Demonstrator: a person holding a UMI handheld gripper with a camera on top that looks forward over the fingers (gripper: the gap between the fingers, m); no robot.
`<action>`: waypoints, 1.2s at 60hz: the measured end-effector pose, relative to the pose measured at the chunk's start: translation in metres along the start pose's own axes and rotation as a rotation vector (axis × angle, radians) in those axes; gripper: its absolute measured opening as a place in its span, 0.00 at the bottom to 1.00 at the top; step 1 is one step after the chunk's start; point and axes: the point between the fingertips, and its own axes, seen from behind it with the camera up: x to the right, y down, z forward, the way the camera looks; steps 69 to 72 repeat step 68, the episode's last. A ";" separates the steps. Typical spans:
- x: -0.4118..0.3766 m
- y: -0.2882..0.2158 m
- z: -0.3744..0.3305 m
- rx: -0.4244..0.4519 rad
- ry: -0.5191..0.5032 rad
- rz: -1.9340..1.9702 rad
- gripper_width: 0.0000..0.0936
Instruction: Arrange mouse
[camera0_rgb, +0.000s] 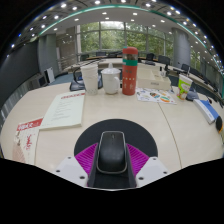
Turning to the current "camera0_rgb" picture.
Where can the white cabinet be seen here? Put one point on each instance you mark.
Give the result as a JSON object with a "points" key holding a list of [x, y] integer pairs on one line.
{"points": [[50, 75]]}

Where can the white lidded mug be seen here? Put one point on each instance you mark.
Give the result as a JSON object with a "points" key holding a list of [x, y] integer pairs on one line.
{"points": [[110, 81]]}

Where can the red thermos bottle green band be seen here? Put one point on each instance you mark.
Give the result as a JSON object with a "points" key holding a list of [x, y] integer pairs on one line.
{"points": [[130, 71]]}

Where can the black conference microphone unit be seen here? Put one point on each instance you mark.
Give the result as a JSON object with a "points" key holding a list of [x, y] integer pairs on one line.
{"points": [[76, 86], [192, 96]]}

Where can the dark wall screen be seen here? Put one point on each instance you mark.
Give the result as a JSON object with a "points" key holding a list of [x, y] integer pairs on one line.
{"points": [[18, 71]]}

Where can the row of dark chairs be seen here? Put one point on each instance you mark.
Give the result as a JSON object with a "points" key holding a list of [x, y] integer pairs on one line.
{"points": [[163, 60]]}

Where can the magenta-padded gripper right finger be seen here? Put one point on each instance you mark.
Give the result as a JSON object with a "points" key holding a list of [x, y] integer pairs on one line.
{"points": [[153, 168]]}

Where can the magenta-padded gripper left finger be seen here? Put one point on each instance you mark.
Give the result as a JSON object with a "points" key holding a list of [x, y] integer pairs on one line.
{"points": [[68, 168]]}

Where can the long curved conference desk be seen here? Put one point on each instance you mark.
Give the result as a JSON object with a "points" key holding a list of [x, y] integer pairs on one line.
{"points": [[103, 61]]}

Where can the grey boxy monitor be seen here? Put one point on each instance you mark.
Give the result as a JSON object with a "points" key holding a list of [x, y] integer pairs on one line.
{"points": [[41, 80]]}

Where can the cream paper booklet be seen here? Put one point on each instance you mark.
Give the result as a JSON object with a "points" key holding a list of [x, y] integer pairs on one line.
{"points": [[65, 110]]}

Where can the black computer mouse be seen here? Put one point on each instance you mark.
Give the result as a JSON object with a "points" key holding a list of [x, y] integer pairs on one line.
{"points": [[112, 153]]}

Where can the white cardboard box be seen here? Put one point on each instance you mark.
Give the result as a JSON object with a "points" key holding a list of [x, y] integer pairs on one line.
{"points": [[151, 80]]}

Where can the green printed paper cup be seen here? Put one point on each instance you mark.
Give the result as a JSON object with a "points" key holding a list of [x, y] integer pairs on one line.
{"points": [[184, 87]]}

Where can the ceiling lights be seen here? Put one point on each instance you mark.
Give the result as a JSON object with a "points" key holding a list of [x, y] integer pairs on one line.
{"points": [[104, 13]]}

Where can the colourful printed leaflet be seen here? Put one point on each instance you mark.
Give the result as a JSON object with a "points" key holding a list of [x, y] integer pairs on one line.
{"points": [[155, 96]]}

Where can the red and white magazine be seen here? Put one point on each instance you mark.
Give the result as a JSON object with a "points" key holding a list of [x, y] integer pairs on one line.
{"points": [[26, 140]]}

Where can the blue and white book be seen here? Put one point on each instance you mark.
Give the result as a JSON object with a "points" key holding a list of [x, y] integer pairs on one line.
{"points": [[206, 111]]}

